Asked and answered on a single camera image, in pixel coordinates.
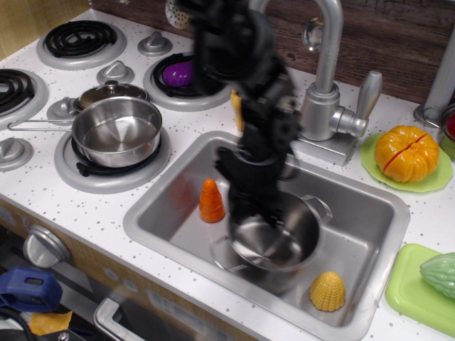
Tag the front burner under saucepan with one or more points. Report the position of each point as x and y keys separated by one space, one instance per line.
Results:
x=66 y=165

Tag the yellow cloth piece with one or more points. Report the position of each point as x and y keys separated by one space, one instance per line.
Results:
x=46 y=323

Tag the silver stove knob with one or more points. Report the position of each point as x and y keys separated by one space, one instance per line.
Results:
x=15 y=153
x=117 y=71
x=63 y=109
x=154 y=45

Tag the steel pot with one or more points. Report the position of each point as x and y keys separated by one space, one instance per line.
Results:
x=272 y=252

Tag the steel saucepan with handle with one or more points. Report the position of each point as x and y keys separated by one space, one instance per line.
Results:
x=114 y=132

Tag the steel container with red item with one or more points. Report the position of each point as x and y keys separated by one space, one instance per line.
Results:
x=445 y=125

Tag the orange toy pumpkin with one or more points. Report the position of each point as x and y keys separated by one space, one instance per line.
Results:
x=406 y=154

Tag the silver oven door handle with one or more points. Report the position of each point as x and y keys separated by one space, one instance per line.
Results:
x=106 y=318

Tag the back left black burner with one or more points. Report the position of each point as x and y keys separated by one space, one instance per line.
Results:
x=81 y=45

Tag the silver stove knob top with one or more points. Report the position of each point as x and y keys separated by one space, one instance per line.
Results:
x=154 y=45

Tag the hanging slotted spoon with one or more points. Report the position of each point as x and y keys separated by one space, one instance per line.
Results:
x=177 y=18

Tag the steel pot lid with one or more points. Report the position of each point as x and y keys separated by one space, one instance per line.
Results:
x=107 y=90

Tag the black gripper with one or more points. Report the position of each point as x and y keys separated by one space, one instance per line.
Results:
x=253 y=169

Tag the silver faucet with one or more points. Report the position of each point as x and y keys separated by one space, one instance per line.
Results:
x=330 y=131

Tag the back right black burner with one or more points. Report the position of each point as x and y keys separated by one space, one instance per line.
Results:
x=185 y=99

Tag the silver stove knob middle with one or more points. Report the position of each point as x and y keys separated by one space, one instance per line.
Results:
x=117 y=71

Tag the far left black burner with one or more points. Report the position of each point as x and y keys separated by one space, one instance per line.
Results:
x=23 y=95

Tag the yellow toy bell pepper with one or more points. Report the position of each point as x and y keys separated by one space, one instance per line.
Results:
x=236 y=102

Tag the green square plate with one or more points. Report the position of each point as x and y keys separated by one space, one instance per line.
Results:
x=409 y=294

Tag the hanging metal ladle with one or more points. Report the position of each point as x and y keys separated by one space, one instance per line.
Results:
x=312 y=35

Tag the silver sink basin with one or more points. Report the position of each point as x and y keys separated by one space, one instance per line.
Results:
x=360 y=242

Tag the orange toy carrot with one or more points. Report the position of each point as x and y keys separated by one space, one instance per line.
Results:
x=211 y=206

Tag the silver oven dial knob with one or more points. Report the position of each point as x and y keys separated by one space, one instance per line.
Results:
x=43 y=249

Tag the light green plate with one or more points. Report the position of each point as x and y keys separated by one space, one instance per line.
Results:
x=435 y=181

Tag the purple toy eggplant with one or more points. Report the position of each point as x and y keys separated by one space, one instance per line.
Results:
x=178 y=74

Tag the silver stove knob front left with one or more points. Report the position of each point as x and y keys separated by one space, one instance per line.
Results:
x=15 y=153

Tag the green toy bitter gourd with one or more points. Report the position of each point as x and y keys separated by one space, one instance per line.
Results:
x=438 y=272

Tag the yellow toy corn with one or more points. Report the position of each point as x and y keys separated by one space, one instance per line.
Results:
x=328 y=292

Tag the black burner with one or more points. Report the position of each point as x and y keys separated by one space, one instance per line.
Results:
x=81 y=45
x=23 y=95
x=185 y=99

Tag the blue clamp tool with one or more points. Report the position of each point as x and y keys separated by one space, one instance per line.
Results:
x=30 y=290

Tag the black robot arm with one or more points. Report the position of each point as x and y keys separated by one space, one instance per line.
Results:
x=234 y=46

